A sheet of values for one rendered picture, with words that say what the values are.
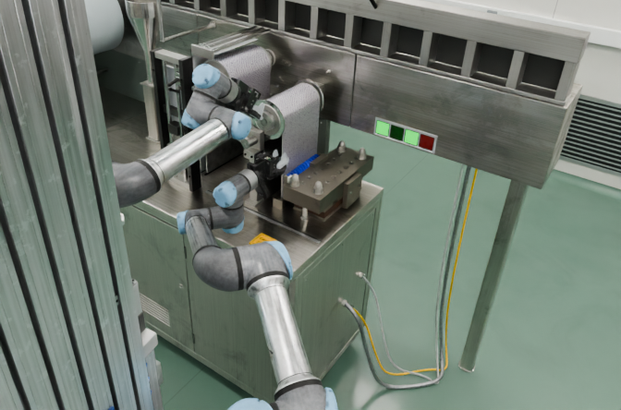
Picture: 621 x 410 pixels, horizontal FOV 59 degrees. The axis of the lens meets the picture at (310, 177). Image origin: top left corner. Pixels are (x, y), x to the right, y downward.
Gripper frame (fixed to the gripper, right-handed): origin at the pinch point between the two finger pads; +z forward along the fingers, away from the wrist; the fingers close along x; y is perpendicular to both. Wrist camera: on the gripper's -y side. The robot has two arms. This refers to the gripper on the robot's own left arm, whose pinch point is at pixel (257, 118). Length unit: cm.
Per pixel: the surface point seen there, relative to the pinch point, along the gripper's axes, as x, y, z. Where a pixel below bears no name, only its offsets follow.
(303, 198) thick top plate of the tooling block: -20.5, -19.2, 16.5
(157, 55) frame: 38.1, 7.1, -17.1
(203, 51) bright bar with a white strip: 25.3, 15.0, -10.6
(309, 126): -7.7, 7.1, 22.2
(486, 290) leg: -81, -24, 89
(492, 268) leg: -81, -15, 81
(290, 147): -7.8, -3.7, 15.7
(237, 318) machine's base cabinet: -7, -72, 30
